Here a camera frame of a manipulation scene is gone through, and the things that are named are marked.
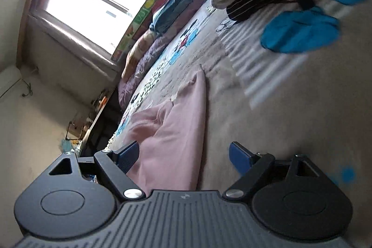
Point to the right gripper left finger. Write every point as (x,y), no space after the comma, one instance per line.
(113,167)

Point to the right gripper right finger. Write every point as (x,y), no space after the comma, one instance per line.
(252,168)

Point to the pink sweatshirt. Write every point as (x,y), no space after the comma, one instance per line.
(171,138)

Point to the dark cluttered desk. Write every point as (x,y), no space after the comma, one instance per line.
(97,128)

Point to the purple floral quilt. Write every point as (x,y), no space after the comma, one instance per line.
(126,90)

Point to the Mickey Mouse bed blanket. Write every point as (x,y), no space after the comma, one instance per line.
(316,103)

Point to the yellow patterned pillow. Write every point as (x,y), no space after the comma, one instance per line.
(136,53)

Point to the colourful alphabet headboard panel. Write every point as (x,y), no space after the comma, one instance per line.
(132,30)

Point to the blue folded quilt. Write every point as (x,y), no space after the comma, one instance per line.
(166,16)

